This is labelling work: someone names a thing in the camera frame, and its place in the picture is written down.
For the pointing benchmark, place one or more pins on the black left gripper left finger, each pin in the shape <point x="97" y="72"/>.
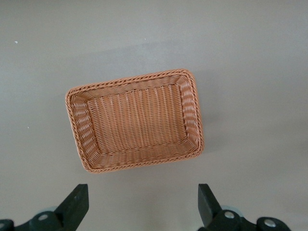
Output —
<point x="72" y="207"/>

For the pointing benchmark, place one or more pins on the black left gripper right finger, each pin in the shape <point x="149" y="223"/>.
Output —
<point x="211" y="211"/>

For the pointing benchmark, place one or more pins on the brown wicker basket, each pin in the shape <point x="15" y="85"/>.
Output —
<point x="134" y="120"/>

